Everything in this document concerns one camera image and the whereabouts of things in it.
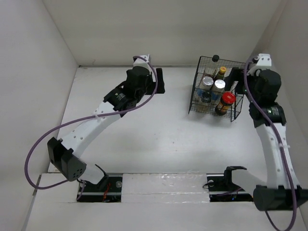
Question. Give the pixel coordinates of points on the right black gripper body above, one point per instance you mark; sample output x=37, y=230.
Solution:
x=251, y=80

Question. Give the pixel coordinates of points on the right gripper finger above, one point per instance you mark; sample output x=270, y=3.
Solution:
x=236, y=74
x=240, y=88

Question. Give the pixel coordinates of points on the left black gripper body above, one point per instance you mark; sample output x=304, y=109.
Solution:
x=143, y=91

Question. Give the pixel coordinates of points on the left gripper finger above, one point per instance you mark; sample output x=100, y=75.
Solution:
x=158, y=76
x=160, y=89

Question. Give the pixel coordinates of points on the green-label chili sauce bottle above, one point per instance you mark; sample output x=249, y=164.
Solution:
x=221, y=73

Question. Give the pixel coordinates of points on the red-lid sauce jar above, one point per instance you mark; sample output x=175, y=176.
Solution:
x=226, y=101

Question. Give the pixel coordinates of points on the blue-band silver-top shaker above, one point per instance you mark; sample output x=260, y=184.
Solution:
x=219, y=85
x=205, y=84

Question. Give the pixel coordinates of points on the tall red-label sauce bottle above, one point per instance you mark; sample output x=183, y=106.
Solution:
x=212, y=66

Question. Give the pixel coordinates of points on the black-cap white spice bottle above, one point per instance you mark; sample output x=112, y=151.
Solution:
x=206, y=98

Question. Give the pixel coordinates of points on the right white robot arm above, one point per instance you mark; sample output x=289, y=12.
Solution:
x=282, y=190

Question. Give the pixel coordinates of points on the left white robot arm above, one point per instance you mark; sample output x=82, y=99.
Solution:
x=65, y=153

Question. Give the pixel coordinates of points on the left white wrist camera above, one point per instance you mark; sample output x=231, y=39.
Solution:
x=142, y=61

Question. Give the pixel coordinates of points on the black wire basket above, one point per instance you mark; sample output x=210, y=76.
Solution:
x=196, y=106

